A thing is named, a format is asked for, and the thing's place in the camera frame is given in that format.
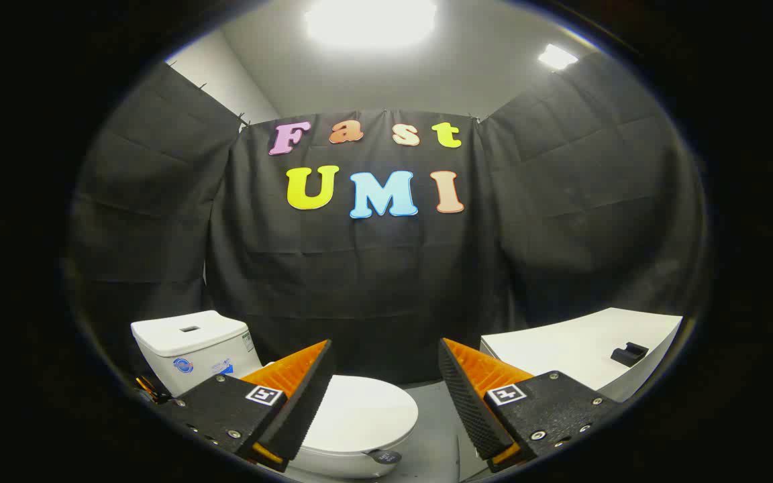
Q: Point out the small ceiling light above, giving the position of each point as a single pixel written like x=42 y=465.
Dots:
x=557 y=56

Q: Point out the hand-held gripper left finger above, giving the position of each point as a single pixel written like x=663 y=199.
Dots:
x=306 y=402

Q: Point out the small black lid tab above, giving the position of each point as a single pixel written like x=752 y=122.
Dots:
x=384 y=457

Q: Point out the small black holder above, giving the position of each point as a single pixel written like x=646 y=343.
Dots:
x=629 y=353

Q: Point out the white toilet lid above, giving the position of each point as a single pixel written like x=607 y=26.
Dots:
x=366 y=409

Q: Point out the black backdrop cloth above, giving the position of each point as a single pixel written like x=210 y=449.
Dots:
x=359 y=268

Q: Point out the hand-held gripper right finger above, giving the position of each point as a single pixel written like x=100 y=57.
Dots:
x=470 y=409

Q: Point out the large ceiling light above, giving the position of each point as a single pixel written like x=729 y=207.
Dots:
x=370 y=20

